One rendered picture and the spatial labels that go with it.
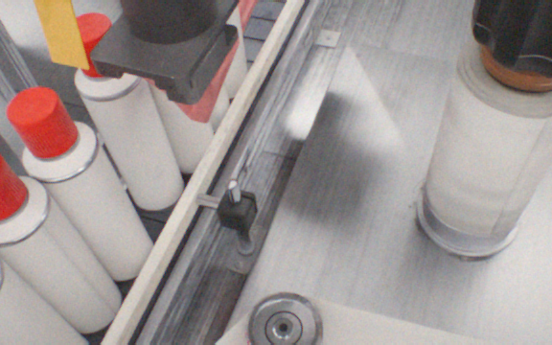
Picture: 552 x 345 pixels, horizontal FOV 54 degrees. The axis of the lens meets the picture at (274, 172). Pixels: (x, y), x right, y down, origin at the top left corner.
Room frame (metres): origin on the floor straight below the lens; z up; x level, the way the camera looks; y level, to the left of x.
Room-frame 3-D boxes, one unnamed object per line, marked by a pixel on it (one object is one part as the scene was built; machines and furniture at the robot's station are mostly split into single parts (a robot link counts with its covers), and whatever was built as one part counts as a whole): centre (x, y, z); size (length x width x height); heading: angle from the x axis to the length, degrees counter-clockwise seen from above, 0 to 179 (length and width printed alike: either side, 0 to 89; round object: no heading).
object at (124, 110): (0.32, 0.12, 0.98); 0.05 x 0.05 x 0.20
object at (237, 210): (0.27, 0.04, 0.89); 0.03 x 0.03 x 0.12; 64
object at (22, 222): (0.20, 0.17, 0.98); 0.05 x 0.05 x 0.20
